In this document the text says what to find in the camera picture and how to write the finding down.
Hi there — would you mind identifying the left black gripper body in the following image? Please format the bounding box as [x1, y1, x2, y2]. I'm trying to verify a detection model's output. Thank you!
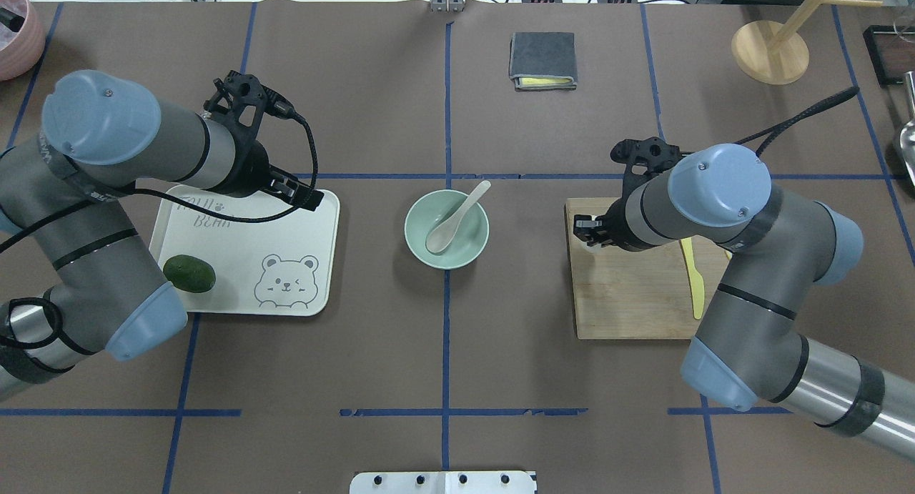
[229, 140, 301, 203]

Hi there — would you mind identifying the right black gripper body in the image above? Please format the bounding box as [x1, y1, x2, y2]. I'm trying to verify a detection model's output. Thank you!
[597, 197, 644, 252]

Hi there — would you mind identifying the white ceramic spoon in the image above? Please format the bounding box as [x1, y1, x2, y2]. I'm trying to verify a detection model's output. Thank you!
[425, 180, 491, 254]

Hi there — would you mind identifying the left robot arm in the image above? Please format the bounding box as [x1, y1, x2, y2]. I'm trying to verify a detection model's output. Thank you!
[1, 69, 324, 400]

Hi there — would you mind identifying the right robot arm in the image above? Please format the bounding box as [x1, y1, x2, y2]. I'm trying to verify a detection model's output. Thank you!
[570, 138, 914, 460]

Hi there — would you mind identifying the light green bowl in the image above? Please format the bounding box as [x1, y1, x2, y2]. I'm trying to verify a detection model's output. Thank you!
[403, 189, 490, 270]

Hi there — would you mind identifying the pink ribbed bowl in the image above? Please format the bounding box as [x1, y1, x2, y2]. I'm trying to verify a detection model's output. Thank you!
[1, 0, 46, 81]

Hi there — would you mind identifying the bamboo cutting board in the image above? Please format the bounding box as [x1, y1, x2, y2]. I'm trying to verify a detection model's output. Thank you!
[568, 229, 730, 340]

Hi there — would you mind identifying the cream bear tray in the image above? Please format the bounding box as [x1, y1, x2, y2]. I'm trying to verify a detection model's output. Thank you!
[150, 185, 340, 316]

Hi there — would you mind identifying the yellow plastic knife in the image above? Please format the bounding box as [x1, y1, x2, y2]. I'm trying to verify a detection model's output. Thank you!
[679, 237, 706, 321]

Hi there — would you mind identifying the dark green avocado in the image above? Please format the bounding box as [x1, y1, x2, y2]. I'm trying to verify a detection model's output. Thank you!
[162, 255, 217, 293]

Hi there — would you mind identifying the yellow sponge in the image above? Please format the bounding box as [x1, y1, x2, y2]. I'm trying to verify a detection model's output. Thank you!
[517, 77, 575, 89]

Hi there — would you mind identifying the grey folded cloth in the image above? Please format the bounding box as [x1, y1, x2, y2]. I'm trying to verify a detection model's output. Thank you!
[508, 32, 578, 91]

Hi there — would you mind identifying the wooden mug tree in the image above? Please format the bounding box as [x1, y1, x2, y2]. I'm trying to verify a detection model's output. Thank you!
[730, 0, 884, 86]

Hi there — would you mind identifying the metal scoop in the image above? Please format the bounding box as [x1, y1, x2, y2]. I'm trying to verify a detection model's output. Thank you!
[896, 71, 914, 187]

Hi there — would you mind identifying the black framed tray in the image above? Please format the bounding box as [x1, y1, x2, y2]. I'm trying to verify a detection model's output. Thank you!
[863, 25, 914, 86]

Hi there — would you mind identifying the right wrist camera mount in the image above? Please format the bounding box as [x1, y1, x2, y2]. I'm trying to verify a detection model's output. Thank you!
[610, 137, 688, 199]

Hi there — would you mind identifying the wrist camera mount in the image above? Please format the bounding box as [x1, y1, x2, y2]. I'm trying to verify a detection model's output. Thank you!
[610, 137, 688, 199]
[203, 70, 297, 138]

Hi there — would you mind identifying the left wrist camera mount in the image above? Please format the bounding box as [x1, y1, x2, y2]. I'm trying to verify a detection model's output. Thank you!
[203, 70, 297, 138]

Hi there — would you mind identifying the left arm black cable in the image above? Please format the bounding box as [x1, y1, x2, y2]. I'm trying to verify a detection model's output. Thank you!
[0, 101, 320, 348]

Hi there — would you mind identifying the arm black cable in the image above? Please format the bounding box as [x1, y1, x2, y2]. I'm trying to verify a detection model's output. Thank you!
[733, 87, 860, 159]
[0, 101, 320, 348]

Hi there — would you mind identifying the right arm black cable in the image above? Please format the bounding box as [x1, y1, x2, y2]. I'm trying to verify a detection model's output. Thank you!
[733, 87, 860, 159]

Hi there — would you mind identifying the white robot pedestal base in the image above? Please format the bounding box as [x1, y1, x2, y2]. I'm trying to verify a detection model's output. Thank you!
[349, 470, 538, 493]

